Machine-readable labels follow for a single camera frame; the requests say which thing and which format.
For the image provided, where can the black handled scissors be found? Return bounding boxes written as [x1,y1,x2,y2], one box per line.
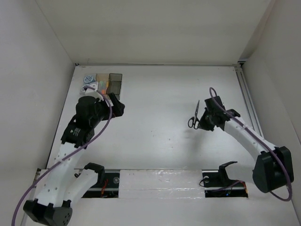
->
[188,101,200,129]

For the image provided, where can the yellow capped orange highlighter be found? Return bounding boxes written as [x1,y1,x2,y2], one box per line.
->
[104,81,110,94]

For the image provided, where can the green capped highlighter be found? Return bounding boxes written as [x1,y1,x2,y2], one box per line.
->
[98,81,105,91]

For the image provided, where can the orange capped grey highlighter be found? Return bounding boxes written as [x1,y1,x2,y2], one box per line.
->
[101,81,107,94]

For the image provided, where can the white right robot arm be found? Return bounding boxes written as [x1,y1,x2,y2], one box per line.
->
[198,96,294,200]

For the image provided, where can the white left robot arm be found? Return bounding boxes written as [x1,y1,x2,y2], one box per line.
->
[23,91,125,226]

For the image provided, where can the smoky grey plastic container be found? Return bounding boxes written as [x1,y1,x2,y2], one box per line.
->
[107,73,122,100]

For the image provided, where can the clear plastic container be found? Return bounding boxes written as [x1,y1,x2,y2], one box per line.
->
[80,73,96,95]

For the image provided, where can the amber plastic container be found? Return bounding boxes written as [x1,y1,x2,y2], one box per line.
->
[96,73,110,82]

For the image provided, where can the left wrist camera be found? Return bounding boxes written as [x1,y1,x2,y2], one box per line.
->
[84,82,100,98]

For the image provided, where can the aluminium rail right edge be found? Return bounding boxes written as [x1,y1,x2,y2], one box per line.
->
[233,62,262,135]

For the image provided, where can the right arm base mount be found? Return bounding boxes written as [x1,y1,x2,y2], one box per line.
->
[199,161,248,198]

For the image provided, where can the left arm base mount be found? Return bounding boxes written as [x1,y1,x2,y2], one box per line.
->
[82,169,120,198]

